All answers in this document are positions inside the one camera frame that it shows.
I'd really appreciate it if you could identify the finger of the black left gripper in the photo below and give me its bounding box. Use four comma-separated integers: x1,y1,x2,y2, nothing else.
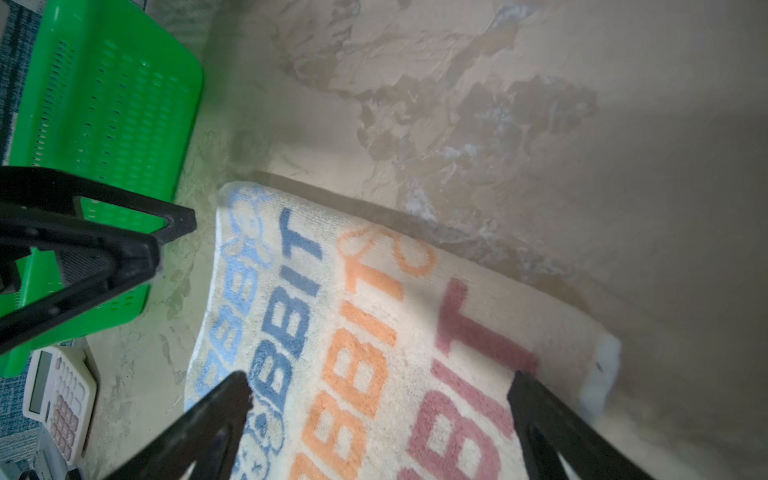
1,166,197,245
1,203,160,354

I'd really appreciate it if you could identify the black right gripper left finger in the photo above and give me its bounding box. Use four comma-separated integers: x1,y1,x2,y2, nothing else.
108,371,252,479

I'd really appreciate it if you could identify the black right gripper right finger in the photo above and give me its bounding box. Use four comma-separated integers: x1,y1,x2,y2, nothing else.
507,371,651,480

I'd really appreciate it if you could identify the green plastic laundry basket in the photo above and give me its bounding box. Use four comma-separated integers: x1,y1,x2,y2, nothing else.
1,1,203,378

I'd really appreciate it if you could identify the orange towel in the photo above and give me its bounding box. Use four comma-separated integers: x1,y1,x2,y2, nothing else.
185,182,621,479

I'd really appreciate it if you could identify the white desk calculator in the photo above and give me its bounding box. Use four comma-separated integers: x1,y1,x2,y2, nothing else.
22,346,97,466

